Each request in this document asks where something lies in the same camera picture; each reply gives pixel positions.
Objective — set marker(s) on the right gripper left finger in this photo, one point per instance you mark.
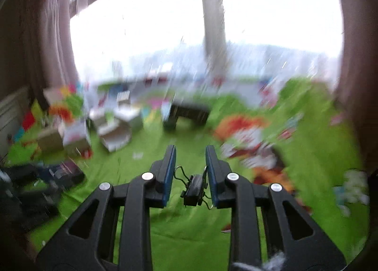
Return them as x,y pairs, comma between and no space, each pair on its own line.
110,230

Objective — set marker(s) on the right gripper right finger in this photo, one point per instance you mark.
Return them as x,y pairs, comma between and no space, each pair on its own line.
268,226

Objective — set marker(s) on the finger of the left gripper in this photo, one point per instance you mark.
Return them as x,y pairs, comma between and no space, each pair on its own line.
64,175

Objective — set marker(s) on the beige kraft box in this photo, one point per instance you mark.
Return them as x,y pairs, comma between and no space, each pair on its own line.
51,139

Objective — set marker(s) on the white box pink flower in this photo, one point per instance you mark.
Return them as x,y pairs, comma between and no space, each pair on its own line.
76,139

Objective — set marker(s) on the white plastic tray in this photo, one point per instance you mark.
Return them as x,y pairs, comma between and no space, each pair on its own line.
114,136

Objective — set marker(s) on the white orange medicine box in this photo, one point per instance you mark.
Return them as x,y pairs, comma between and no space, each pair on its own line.
97,117

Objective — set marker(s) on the white grey text box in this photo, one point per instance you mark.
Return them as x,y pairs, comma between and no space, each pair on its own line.
130,115

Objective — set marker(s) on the small white box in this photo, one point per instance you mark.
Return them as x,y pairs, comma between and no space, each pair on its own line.
123,98

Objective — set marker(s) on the black binder clip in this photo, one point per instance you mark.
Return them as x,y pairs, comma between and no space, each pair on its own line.
194,193

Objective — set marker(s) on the black rectangular box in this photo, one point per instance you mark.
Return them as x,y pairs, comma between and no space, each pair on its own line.
195,112

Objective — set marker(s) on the green cartoon bedsheet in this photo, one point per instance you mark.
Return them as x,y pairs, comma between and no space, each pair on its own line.
298,137

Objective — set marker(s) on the mauve drape curtain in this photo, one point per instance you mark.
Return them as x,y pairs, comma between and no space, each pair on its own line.
36,49

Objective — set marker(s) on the white lace curtain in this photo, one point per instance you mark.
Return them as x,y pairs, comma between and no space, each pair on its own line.
115,39

